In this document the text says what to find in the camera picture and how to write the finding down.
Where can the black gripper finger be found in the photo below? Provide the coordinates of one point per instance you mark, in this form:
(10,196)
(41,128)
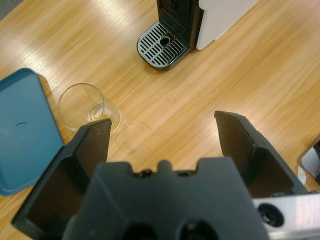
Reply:
(255,160)
(62,175)

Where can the white capsule coffee machine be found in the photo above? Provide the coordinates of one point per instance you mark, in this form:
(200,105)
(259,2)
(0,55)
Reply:
(220,25)

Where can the clear drinking glass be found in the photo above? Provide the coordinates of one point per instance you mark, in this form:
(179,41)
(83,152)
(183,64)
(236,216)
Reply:
(75,105)

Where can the teal plastic tray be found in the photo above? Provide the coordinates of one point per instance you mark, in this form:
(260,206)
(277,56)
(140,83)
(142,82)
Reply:
(25,130)

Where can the white paper tag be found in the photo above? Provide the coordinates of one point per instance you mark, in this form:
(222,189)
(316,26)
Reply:
(303,176)

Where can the stained white paper scrap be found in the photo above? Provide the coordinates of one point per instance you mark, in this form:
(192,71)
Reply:
(97,114)

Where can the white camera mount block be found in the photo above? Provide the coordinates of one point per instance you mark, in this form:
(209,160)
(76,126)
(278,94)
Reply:
(308,162)

